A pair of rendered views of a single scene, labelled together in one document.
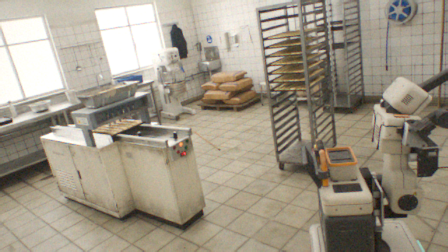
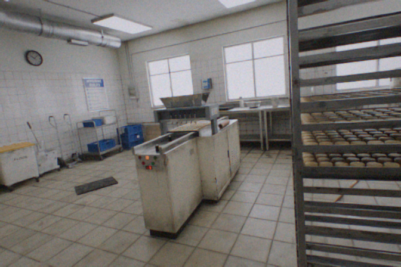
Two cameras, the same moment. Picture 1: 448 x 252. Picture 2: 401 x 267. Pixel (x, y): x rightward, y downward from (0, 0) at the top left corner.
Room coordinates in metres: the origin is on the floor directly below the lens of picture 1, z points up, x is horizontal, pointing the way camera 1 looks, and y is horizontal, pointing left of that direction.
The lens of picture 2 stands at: (2.66, -1.65, 1.33)
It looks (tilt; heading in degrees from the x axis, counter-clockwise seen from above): 9 degrees down; 72
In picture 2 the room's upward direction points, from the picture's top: 6 degrees counter-clockwise
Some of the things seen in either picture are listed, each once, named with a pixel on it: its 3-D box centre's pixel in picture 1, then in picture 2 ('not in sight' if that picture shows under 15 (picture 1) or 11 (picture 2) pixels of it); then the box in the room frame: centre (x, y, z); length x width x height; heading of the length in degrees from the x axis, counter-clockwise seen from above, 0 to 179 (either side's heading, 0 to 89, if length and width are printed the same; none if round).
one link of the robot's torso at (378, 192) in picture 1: (390, 194); not in sight; (1.81, -0.91, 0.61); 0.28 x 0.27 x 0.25; 168
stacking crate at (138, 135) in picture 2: not in sight; (130, 136); (2.88, 5.18, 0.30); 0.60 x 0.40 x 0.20; 45
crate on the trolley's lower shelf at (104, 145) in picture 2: not in sight; (101, 145); (2.15, 4.57, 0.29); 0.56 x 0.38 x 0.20; 53
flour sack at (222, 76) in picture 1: (228, 76); not in sight; (7.11, -0.26, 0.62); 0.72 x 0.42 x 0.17; 51
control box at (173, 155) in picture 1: (180, 148); (149, 161); (2.85, 0.41, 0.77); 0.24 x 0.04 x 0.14; 138
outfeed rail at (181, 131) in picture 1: (124, 124); (202, 129); (3.61, 1.05, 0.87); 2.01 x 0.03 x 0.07; 48
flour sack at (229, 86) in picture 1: (236, 83); not in sight; (6.93, -0.40, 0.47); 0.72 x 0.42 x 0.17; 140
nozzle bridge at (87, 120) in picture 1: (116, 117); (187, 120); (3.42, 1.06, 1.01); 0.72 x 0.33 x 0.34; 138
